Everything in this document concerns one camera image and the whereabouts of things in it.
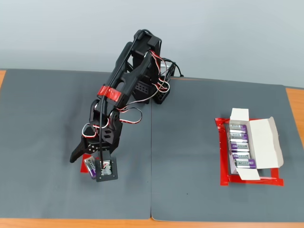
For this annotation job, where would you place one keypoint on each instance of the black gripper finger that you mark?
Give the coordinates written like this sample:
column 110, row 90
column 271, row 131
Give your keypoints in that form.
column 114, row 151
column 83, row 149

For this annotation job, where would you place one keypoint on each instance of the purple silver Bexel battery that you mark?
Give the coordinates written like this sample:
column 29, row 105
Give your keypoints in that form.
column 239, row 147
column 237, row 128
column 238, row 137
column 89, row 165
column 244, row 164
column 241, row 156

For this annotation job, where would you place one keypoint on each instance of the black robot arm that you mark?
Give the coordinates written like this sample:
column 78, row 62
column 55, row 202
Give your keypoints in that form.
column 128, row 78

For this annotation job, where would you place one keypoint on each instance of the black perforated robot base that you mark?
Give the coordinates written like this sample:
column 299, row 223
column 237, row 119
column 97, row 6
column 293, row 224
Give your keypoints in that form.
column 142, row 89

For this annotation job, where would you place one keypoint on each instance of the white cardboard battery box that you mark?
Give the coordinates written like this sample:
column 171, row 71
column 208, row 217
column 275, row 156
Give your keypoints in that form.
column 263, row 145

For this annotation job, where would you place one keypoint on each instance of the red tape band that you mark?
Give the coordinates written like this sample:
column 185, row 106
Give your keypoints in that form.
column 110, row 93

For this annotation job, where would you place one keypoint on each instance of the grey table mat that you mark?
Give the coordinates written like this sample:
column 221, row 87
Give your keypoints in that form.
column 190, row 154
column 47, row 118

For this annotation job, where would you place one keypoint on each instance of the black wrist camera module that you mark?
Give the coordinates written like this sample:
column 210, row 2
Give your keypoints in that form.
column 107, row 171

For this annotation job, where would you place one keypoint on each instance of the red tape frame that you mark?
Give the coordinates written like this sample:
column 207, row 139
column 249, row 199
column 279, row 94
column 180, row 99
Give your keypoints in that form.
column 223, row 154

